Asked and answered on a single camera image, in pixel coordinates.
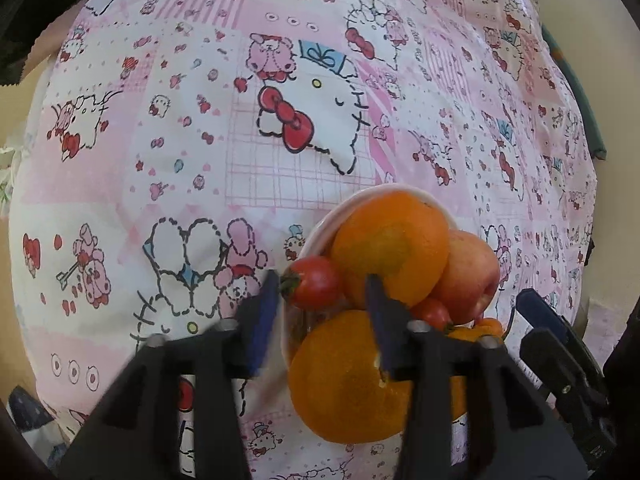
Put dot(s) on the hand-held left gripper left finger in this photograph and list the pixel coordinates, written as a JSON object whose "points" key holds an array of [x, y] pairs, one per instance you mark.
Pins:
{"points": [[262, 325]]}

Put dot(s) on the dark blue patterned cloth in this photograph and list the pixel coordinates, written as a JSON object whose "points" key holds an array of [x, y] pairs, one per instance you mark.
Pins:
{"points": [[30, 407]]}

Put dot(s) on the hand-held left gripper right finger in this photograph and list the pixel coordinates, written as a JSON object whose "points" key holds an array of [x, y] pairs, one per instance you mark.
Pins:
{"points": [[382, 320]]}

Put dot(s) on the black and pink cloth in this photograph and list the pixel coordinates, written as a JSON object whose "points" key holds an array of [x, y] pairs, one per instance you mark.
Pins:
{"points": [[30, 20]]}

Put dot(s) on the large round orange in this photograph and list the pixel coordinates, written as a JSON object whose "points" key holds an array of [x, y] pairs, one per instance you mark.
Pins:
{"points": [[340, 385], [390, 240]]}

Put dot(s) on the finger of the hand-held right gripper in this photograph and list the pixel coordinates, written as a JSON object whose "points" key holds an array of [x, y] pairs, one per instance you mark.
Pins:
{"points": [[542, 312], [550, 360]]}

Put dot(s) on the small mandarin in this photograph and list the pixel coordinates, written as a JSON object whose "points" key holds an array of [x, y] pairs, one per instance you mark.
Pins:
{"points": [[489, 326], [462, 334]]}

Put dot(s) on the red cherry tomato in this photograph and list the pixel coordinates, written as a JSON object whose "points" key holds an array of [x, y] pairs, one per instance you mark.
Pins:
{"points": [[315, 282], [434, 312]]}

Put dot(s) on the green mattress edge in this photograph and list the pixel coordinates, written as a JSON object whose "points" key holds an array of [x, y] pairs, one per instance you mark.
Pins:
{"points": [[585, 110]]}

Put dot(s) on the red apple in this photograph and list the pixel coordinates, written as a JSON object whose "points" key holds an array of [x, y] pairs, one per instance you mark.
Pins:
{"points": [[467, 275]]}

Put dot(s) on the pink cartoon printed blanket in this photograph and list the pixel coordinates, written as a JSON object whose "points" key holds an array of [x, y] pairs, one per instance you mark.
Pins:
{"points": [[200, 160]]}

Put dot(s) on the white bowl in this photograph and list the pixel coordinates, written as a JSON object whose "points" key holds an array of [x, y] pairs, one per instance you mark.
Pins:
{"points": [[320, 232]]}

